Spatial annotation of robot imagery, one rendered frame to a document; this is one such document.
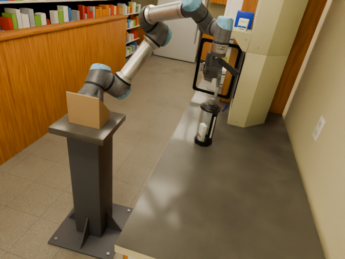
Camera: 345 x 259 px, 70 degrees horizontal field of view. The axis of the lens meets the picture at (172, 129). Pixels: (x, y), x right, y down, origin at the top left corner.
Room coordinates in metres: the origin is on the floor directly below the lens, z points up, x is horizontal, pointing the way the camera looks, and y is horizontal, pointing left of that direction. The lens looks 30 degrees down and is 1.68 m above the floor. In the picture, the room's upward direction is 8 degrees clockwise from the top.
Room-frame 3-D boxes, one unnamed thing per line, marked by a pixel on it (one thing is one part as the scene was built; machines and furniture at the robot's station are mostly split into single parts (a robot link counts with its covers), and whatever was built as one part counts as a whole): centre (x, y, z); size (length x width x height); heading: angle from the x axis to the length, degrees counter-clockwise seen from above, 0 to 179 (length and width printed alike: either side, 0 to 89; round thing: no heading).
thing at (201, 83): (1.82, -0.25, 1.19); 0.30 x 0.01 x 0.40; 70
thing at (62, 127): (1.24, 0.49, 0.92); 0.32 x 0.32 x 0.04; 82
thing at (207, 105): (1.19, -0.18, 1.18); 0.09 x 0.09 x 0.07
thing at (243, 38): (1.62, -0.33, 1.46); 0.32 x 0.12 x 0.10; 169
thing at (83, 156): (1.24, 0.49, 0.45); 0.48 x 0.48 x 0.90; 82
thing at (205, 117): (1.19, -0.18, 1.06); 0.11 x 0.11 x 0.21
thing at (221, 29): (1.19, -0.16, 1.54); 0.09 x 0.08 x 0.11; 35
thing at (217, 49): (1.18, -0.16, 1.46); 0.08 x 0.08 x 0.05
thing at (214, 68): (1.18, -0.15, 1.38); 0.09 x 0.08 x 0.12; 94
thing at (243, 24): (1.56, -0.32, 1.54); 0.05 x 0.05 x 0.06; 71
